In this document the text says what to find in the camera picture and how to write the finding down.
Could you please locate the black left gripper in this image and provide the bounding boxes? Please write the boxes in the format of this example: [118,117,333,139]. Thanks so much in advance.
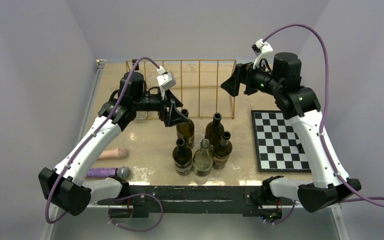
[132,85,189,126]

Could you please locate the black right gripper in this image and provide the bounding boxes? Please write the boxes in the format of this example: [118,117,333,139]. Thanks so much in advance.
[221,58,283,97]

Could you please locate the green wine bottle silver neck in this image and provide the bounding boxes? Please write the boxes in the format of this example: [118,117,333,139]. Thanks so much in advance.
[175,109,195,149]

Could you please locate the clear liquor bottle black cap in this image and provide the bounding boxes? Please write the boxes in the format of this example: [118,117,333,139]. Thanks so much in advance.
[132,58,148,121]

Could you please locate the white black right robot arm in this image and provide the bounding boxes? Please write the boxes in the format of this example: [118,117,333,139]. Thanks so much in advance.
[221,52,362,213]

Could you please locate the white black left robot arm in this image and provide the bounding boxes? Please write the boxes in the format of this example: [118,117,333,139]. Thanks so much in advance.
[38,71,188,216]

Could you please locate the dark brown bottle front left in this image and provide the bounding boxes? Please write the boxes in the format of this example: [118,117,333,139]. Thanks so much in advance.
[172,138,193,176]

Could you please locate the clear glass bottle front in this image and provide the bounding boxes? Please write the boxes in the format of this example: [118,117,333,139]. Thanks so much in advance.
[192,139,213,177]

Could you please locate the green bottle silver foil neck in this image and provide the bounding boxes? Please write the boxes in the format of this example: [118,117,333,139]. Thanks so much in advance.
[212,131,233,170]

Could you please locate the beige toy microphone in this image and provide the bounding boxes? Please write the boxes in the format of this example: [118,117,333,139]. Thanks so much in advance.
[97,147,129,161]

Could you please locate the purple glitter microphone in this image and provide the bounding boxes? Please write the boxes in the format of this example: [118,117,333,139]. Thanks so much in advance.
[86,166,132,179]

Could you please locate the black white chessboard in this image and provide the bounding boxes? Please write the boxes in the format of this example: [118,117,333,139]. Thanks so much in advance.
[250,110,311,173]

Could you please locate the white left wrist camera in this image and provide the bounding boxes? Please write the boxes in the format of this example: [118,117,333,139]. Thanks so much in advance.
[156,66,176,100]

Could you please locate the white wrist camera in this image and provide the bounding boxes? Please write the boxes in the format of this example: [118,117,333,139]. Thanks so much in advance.
[251,39,273,69]
[156,66,176,100]

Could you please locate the gold wire wine rack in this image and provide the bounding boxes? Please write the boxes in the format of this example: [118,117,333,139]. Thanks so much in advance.
[125,58,238,121]

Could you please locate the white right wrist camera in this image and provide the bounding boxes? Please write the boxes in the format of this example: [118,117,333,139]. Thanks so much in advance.
[251,39,273,69]

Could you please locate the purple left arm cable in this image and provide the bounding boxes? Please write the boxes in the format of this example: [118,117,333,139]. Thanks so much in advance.
[44,56,164,233]

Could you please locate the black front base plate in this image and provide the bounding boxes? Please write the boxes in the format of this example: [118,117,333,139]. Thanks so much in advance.
[97,185,283,220]

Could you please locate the aluminium table edge rail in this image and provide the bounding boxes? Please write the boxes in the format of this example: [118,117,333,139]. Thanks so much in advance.
[39,59,108,240]

